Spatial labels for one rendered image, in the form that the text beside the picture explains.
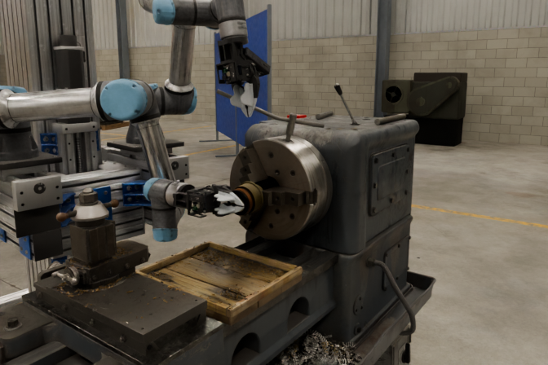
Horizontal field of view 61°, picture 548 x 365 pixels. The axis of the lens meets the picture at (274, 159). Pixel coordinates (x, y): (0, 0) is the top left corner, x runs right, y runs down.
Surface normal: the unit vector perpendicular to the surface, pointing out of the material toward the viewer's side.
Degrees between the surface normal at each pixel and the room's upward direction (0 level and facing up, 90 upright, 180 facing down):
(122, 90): 90
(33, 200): 90
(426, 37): 90
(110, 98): 90
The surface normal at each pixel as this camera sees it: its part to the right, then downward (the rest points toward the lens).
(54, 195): 0.74, 0.12
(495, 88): -0.57, 0.14
